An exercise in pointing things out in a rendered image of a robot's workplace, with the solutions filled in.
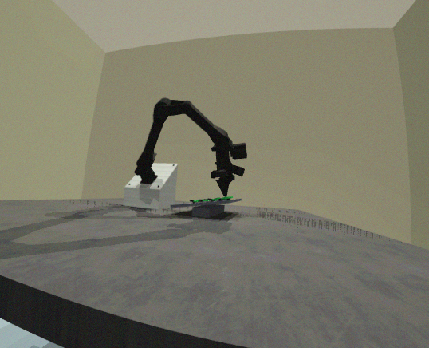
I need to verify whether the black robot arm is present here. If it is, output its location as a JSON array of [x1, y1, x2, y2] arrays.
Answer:
[[134, 97, 247, 184]]

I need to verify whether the grey switch panel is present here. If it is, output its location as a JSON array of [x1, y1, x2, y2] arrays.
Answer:
[[170, 196, 242, 218]]

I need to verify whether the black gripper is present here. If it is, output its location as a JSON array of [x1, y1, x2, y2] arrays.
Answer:
[[211, 159, 235, 196]]

